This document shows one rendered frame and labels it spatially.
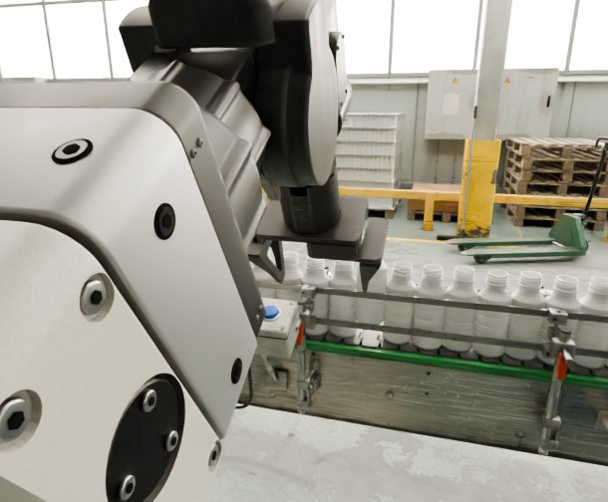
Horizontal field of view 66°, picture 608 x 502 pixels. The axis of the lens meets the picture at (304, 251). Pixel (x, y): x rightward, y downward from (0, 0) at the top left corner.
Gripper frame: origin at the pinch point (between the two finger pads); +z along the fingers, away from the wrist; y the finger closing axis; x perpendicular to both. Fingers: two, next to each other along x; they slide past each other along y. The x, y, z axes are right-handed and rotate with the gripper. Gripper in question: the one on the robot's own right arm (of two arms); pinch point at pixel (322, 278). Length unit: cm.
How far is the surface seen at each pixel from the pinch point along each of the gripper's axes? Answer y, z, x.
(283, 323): 12.1, 25.1, -11.3
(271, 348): 14.3, 29.2, -8.7
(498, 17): -56, 137, -493
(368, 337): 0.0, 42.8, -23.1
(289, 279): 16.3, 31.0, -26.5
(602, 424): -43, 49, -15
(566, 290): -35, 29, -29
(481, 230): -61, 323, -381
